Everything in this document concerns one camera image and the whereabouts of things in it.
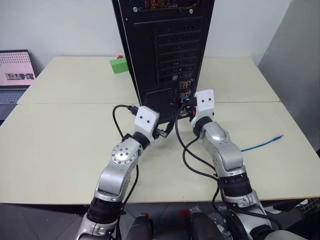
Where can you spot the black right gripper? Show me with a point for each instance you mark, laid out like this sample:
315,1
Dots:
193,103

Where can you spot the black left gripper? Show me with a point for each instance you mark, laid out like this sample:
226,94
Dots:
160,133

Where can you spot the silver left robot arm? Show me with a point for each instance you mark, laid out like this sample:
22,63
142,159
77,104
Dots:
120,155

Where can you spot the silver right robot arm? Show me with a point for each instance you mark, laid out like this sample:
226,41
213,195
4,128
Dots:
220,136

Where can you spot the black computer tower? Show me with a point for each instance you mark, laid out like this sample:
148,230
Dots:
172,45

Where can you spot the green box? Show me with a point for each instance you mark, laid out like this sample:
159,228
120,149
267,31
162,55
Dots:
119,65

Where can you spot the small red object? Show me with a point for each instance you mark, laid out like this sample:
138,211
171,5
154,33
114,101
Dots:
120,56

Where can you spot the dark rounded shape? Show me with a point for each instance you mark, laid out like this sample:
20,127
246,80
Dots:
140,228

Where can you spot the grey partition panel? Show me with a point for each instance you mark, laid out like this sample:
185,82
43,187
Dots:
292,62

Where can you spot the black white grid patterned object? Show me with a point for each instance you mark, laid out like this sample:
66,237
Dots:
311,205

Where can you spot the laptop with pink screen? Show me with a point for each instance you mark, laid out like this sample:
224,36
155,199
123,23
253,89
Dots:
15,67

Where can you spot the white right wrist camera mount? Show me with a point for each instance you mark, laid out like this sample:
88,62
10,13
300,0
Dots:
205,96

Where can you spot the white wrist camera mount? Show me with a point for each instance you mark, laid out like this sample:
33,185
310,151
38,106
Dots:
146,118
205,96

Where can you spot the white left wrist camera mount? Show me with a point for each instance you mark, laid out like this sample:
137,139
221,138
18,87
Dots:
146,118

